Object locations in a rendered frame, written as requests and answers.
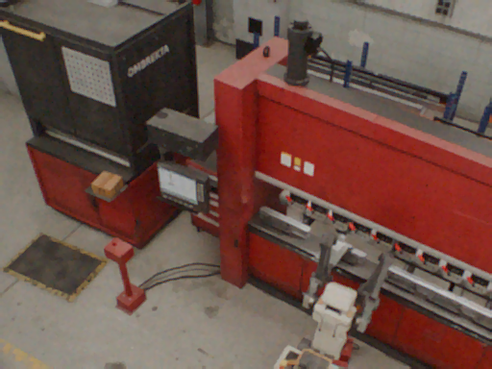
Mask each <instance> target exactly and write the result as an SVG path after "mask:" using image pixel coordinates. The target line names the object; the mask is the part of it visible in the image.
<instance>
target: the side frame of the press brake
mask: <svg viewBox="0 0 492 369"><path fill-rule="evenodd" d="M266 46H269V47H270V52H269V54H270V56H269V57H264V56H263V48H265V47H266ZM287 55H288V41H287V40H284V39H281V38H278V37H273V38H272V39H270V40H269V41H267V42H266V43H265V44H263V45H262V46H260V48H258V49H255V50H254V51H252V52H251V53H249V54H248V55H247V56H245V57H244V58H242V59H241V60H239V61H238V62H237V63H235V64H234V65H232V66H231V67H230V68H228V69H227V70H225V71H224V72H222V73H221V74H219V75H218V76H216V77H215V78H214V79H213V82H214V105H215V125H217V126H218V127H219V128H218V147H217V148H216V149H215V151H216V174H217V198H218V220H219V243H220V266H221V280H222V281H225V282H227V283H230V284H231V285H233V286H235V287H237V288H239V289H240V290H241V289H242V288H243V287H244V286H245V285H246V284H247V283H248V280H249V279H250V278H251V272H250V268H249V264H248V244H249V226H248V222H249V220H250V219H251V218H252V217H253V216H254V215H255V214H256V213H257V212H258V211H259V210H260V209H261V208H262V207H263V206H266V207H268V208H270V209H272V210H275V211H277V212H279V213H281V214H283V215H285V216H286V213H287V206H286V205H284V204H282V203H280V195H281V194H282V192H283V191H284V189H282V188H280V187H278V186H275V185H273V184H270V183H268V182H266V181H264V180H262V179H259V178H257V177H256V146H257V104H258V94H256V91H257V77H259V76H260V75H261V74H263V73H264V72H265V71H266V70H268V69H269V68H270V67H272V66H273V65H274V64H276V63H277V64H280V65H283V66H286V67H287Z"/></svg>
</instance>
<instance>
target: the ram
mask: <svg viewBox="0 0 492 369"><path fill-rule="evenodd" d="M283 152H285V153H287V154H288V155H291V164H290V166H288V165H285V164H283V163H282V155H283ZM295 158H297V159H299V160H300V166H298V165H296V164H294V159H295ZM305 162H308V163H310V164H312V165H314V166H313V174H312V176H310V175H308V174H306V173H304V163H305ZM294 165H295V166H297V167H300V168H299V171H298V170H296V169H294ZM256 171H257V172H259V173H260V174H263V175H265V176H267V177H269V178H272V179H274V180H276V181H278V182H281V183H283V184H285V185H289V186H290V187H292V188H295V189H297V190H301V191H304V192H305V193H307V194H309V195H312V196H314V197H316V198H319V199H321V200H323V201H325V202H328V203H330V204H332V205H334V206H337V207H339V208H341V209H345V210H346V211H348V212H350V213H353V214H355V215H357V216H360V217H362V218H364V219H366V220H369V221H371V222H373V223H375V224H378V225H380V226H382V227H384V228H387V229H388V230H390V231H393V232H395V233H397V234H400V235H402V236H404V237H406V238H409V239H411V240H413V241H415V242H418V243H420V244H422V245H425V246H427V247H429V248H431V249H433V250H435V251H437V252H439V253H442V254H444V255H446V256H448V257H450V258H453V259H456V260H458V261H460V262H462V263H465V264H467V265H469V266H471V267H474V268H476V269H479V270H482V271H483V272H485V273H488V274H490V275H492V186H491V185H488V184H484V183H483V182H480V181H478V180H475V179H472V178H470V177H467V176H465V175H462V174H460V173H457V172H454V171H453V170H450V169H448V168H445V167H444V166H441V165H438V164H436V163H433V162H431V161H428V160H424V159H422V158H419V157H416V156H414V155H411V154H410V153H407V152H405V151H402V150H399V149H397V148H394V147H392V146H389V145H387V144H385V143H382V142H380V141H377V140H375V139H373V138H371V137H368V136H366V135H361V134H359V133H356V132H354V131H351V130H349V129H346V128H343V127H341V126H338V125H336V124H333V123H332V122H329V121H327V120H321V119H319V118H316V117H314V116H311V115H309V114H306V113H303V112H301V111H297V110H295V109H293V108H291V107H288V106H286V105H283V104H281V103H278V102H276V101H273V100H271V99H268V98H265V97H263V96H260V95H258V104H257V146H256ZM256 177H257V178H259V179H262V180H264V181H266V182H268V183H270V184H272V185H275V186H278V187H280V188H282V189H284V190H287V191H290V192H292V193H295V194H297V195H299V196H301V197H304V198H306V199H308V200H310V201H312V202H314V203H316V204H318V205H321V206H323V207H325V208H327V209H331V210H333V211H335V212H338V213H340V214H342V215H344V216H347V217H349V218H351V219H353V220H356V221H357V222H359V223H361V224H364V225H366V226H368V227H370V228H373V229H375V230H377V231H379V232H382V233H384V234H387V235H390V236H392V237H394V238H396V239H399V240H400V241H402V242H404V243H406V244H408V245H410V246H412V247H415V248H417V249H419V250H421V251H424V252H426V253H428V254H430V255H433V256H435V257H437V258H441V259H443V260H445V261H447V262H449V263H450V264H452V265H454V266H457V267H459V268H461V269H463V270H465V271H470V272H472V273H474V274H477V275H479V276H481V277H483V278H485V279H487V280H488V281H490V282H492V279H491V278H489V277H486V276H484V275H482V274H481V273H479V272H477V271H475V270H470V269H468V268H466V267H463V266H461V265H459V264H457V263H454V262H452V261H450V260H448V259H446V258H443V257H441V256H439V255H437V254H435V253H433V252H430V251H428V250H426V249H424V248H421V247H419V246H417V245H415V244H412V243H410V242H408V241H406V240H403V239H401V238H399V237H398V236H396V235H394V234H390V233H388V232H386V231H384V230H381V229H379V228H377V227H375V226H372V225H370V224H368V223H366V222H363V221H361V220H359V219H357V218H354V217H353V216H351V215H349V214H346V213H344V212H342V211H340V210H337V209H334V208H332V207H329V206H327V205H325V204H323V203H320V202H318V201H316V200H314V199H311V198H309V197H307V196H305V195H303V194H301V193H299V192H296V191H294V190H290V189H288V188H286V187H284V186H282V185H279V184H276V183H274V182H271V181H269V180H267V179H265V178H262V177H261V176H259V175H257V174H256Z"/></svg>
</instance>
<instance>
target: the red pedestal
mask: <svg viewBox="0 0 492 369"><path fill-rule="evenodd" d="M103 249H104V253H105V257H106V258H108V259H110V260H112V261H114V262H115V263H117V264H118V265H119V268H120V272H121V276H122V280H123V284H124V288H125V290H124V291H123V292H122V293H120V294H119V295H118V296H117V297H116V298H115V299H116V302H117V305H116V306H115V307H116V308H118V309H119V310H121V311H123V312H124V313H126V314H128V315H130V316H131V315H132V314H133V313H134V312H135V311H136V310H137V309H138V308H139V307H140V306H141V305H142V304H143V303H144V302H145V301H146V300H147V298H146V294H145V290H143V289H141V288H140V287H138V286H136V285H134V284H133V283H130V280H129V276H128V271H127V267H126V263H127V262H128V261H129V260H130V259H131V258H132V257H133V256H134V255H135V253H134V248H133V246H132V245H130V244H128V243H126V242H124V241H122V240H121V239H120V238H118V237H116V238H115V239H113V240H112V241H111V242H110V243H109V244H107V245H106V246H105V247H104V248H103Z"/></svg>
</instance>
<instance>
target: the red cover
mask: <svg viewBox="0 0 492 369"><path fill-rule="evenodd" d="M256 94H258V95H260V96H263V97H265V98H268V99H271V100H273V101H276V102H278V103H281V104H283V105H286V106H288V107H291V108H293V109H295V110H297V111H301V112H303V113H306V114H309V115H311V116H314V117H316V118H319V119H321V120H327V121H329V122H332V123H333V124H336V125H338V126H341V127H343V128H346V129H349V130H351V131H354V132H356V133H359V134H361V135H366V136H368V137H371V138H373V139H375V140H377V141H380V142H382V143H385V144H387V145H389V146H392V147H394V148H397V149H399V150H402V151H405V152H407V153H410V154H411V155H414V156H416V157H419V158H422V159H424V160H428V161H431V162H433V163H436V164H438V165H441V166H444V167H445V168H448V169H450V170H453V171H454V172H457V173H460V174H462V175H465V176H467V177H470V178H472V179H475V180H478V181H480V182H483V183H484V184H487V185H491V186H492V159H490V158H488V157H485V156H483V155H480V154H478V153H476V152H473V151H470V150H468V149H465V148H462V147H460V146H457V145H454V144H452V143H450V142H447V141H445V140H442V139H439V138H437V137H435V136H432V135H428V134H425V133H423V132H420V131H417V130H415V129H412V128H409V127H408V126H405V125H402V124H400V123H397V122H394V121H392V120H389V119H386V118H383V117H381V116H377V115H376V114H374V113H372V112H369V111H365V110H362V109H360V108H357V107H354V106H352V105H349V104H346V103H344V102H341V101H338V100H336V99H333V98H331V97H329V96H326V95H323V94H321V93H318V92H315V91H313V90H310V89H307V88H305V87H302V86H291V85H289V84H287V83H286V82H285V81H284V80H283V79H278V78H275V77H273V76H270V75H267V74H265V73H263V74H261V75H260V76H259V77H257V91H256Z"/></svg>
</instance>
